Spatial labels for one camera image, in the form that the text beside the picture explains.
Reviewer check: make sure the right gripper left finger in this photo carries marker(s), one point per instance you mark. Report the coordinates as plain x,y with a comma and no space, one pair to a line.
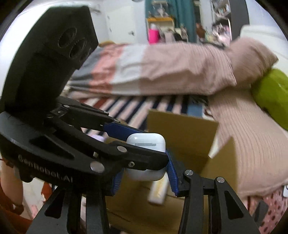
78,203

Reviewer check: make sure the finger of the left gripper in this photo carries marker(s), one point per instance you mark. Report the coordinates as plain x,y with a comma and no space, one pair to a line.
117,155
92,118

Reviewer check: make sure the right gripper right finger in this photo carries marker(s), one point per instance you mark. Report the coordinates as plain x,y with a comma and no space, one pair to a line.
226,212

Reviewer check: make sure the white earbuds case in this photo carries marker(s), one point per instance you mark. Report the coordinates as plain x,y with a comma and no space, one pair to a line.
149,163

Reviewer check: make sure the white yellow rectangular case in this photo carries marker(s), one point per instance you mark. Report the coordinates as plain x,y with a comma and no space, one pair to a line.
158,191

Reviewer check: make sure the brown cardboard box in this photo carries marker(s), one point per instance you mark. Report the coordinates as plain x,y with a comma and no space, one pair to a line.
188,140

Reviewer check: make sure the purple carton box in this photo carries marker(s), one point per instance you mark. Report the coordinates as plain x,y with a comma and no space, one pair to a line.
98,137

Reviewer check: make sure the person's left hand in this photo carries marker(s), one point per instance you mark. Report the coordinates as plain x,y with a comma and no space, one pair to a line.
11,190

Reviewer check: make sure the striped fleece blanket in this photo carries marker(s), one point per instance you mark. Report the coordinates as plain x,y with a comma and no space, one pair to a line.
133,110

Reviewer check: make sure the striped folded duvet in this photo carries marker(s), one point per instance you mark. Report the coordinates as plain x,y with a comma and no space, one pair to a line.
157,69

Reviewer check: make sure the pink lower pillow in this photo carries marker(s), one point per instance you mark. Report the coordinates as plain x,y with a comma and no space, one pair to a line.
260,143

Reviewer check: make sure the white door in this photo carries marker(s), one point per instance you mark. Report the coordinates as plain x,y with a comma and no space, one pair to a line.
121,25

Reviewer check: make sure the pink gift bag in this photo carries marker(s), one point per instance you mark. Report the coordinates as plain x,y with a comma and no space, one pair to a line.
153,36

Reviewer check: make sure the yellow wooden shelf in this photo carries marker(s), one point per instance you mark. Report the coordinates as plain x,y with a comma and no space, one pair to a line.
163,24

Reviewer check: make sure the green plush toy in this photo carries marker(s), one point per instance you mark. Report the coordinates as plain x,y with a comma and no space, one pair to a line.
270,94

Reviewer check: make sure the brown plush on desk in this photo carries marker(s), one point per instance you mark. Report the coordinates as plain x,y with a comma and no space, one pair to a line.
201,33

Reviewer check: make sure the teal curtain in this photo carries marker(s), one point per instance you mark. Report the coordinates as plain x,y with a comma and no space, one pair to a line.
184,17

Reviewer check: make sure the pink striped pillow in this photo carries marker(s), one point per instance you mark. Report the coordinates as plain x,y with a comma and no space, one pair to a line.
250,60

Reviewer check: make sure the dark bookshelf with items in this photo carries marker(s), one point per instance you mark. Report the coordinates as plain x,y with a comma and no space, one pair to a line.
228,19

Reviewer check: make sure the white bed headboard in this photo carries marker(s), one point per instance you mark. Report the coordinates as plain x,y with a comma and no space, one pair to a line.
271,37

